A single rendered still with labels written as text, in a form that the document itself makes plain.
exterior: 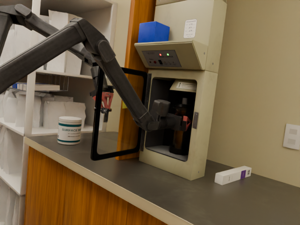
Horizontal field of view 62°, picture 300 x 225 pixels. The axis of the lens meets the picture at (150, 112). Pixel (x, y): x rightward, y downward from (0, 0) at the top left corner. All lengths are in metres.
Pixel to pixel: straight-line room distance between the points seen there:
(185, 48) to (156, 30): 0.18
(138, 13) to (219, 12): 0.39
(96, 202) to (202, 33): 0.84
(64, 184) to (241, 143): 0.95
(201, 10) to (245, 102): 0.57
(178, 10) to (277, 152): 0.84
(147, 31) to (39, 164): 0.97
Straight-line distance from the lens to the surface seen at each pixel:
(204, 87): 1.08
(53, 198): 1.51
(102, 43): 0.82
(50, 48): 0.80
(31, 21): 1.31
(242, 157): 1.47
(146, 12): 1.35
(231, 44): 1.53
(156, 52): 1.13
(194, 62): 1.05
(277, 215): 1.00
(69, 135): 1.52
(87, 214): 1.24
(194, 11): 1.17
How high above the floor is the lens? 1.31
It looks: 5 degrees down
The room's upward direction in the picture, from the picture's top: 6 degrees clockwise
